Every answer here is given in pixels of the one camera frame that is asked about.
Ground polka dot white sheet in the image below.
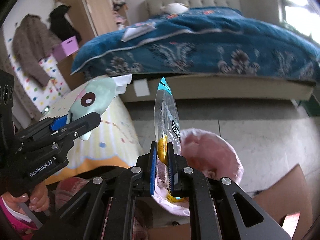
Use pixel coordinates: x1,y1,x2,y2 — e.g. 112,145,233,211
6,37,72,120

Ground black hanging garment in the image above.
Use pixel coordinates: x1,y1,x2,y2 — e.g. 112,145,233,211
49,3,82,43

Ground pink-lined trash bin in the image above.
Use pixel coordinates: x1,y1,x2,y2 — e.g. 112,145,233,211
153,128,244,217

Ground grey booklet on bed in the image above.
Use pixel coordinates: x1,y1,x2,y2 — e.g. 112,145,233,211
121,22,156,42

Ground blue floral bed blanket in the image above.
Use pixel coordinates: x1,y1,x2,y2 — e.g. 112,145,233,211
71,7,319,83

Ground brown cardboard box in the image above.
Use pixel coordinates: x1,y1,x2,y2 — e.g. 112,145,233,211
148,165,319,239

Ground white pillow on bed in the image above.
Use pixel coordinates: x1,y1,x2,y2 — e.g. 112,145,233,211
161,3,189,14

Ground red plaid trousers leg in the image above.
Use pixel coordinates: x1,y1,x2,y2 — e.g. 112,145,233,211
48,177,148,239

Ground purple storage box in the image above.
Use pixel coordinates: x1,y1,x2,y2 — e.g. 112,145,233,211
53,36,79,62

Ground person's left hand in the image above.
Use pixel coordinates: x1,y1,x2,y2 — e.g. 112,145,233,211
2,181,49,215

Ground white paper label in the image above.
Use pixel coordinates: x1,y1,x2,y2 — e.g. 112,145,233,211
133,79,150,97

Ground wooden wardrobe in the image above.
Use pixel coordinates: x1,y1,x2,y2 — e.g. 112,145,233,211
55,0,131,46

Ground brown fuzzy sweater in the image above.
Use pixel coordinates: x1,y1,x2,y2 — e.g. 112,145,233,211
12,14,61,87

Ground clear yellow dried-fruit pouch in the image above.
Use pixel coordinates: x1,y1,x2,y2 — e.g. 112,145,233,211
154,77,186,204

